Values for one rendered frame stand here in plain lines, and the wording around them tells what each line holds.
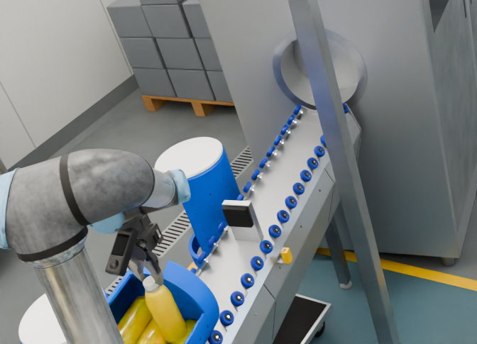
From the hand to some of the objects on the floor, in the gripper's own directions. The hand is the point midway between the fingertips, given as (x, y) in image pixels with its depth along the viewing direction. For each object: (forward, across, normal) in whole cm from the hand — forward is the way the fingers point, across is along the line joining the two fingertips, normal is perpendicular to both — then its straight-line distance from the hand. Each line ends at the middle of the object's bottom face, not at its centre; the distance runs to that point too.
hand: (150, 282), depth 166 cm
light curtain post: (+125, -27, -68) cm, 145 cm away
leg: (+125, +13, -122) cm, 175 cm away
